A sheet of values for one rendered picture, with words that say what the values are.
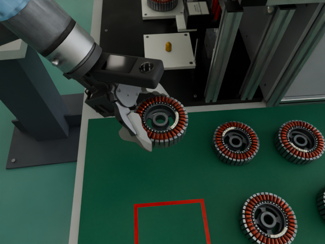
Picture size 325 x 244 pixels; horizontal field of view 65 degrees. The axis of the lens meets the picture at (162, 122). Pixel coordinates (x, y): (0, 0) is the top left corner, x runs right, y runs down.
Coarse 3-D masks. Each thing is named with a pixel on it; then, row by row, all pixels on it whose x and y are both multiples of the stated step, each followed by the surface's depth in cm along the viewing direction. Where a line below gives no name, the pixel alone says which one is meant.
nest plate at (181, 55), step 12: (144, 36) 83; (156, 36) 83; (168, 36) 83; (180, 36) 83; (144, 48) 81; (156, 48) 80; (180, 48) 80; (168, 60) 78; (180, 60) 78; (192, 60) 78
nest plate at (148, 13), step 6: (144, 0) 94; (180, 0) 94; (144, 6) 92; (180, 6) 92; (144, 12) 90; (150, 12) 90; (156, 12) 90; (162, 12) 90; (168, 12) 90; (174, 12) 90; (180, 12) 90; (144, 18) 89; (150, 18) 90; (156, 18) 90; (162, 18) 90
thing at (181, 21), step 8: (184, 8) 72; (192, 8) 69; (200, 8) 69; (208, 8) 69; (176, 16) 73; (184, 16) 72; (192, 16) 67; (200, 16) 67; (208, 16) 68; (184, 24) 71; (192, 24) 69; (200, 24) 69; (208, 24) 69; (216, 24) 70; (216, 32) 76
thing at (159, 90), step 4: (160, 84) 54; (144, 88) 50; (156, 88) 52; (160, 88) 53; (144, 92) 51; (148, 92) 51; (152, 92) 53; (156, 92) 53; (160, 92) 53; (164, 92) 54
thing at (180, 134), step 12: (168, 96) 55; (144, 108) 53; (156, 108) 54; (168, 108) 54; (180, 108) 52; (144, 120) 51; (156, 120) 54; (168, 120) 53; (180, 120) 51; (156, 132) 50; (168, 132) 50; (180, 132) 50; (156, 144) 50; (168, 144) 52
